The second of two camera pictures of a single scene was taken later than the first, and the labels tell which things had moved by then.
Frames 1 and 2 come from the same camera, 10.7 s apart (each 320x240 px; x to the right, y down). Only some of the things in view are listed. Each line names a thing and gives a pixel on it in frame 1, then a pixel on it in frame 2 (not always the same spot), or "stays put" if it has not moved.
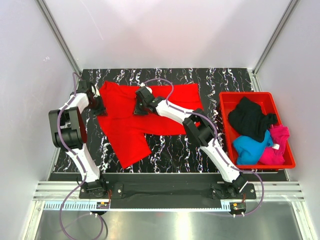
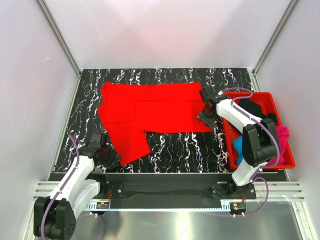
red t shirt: [126, 131] stays put
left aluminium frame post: [59, 36] stays put
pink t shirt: [273, 155] stays put
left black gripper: [101, 110] to [111, 164]
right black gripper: [136, 111] to [208, 122]
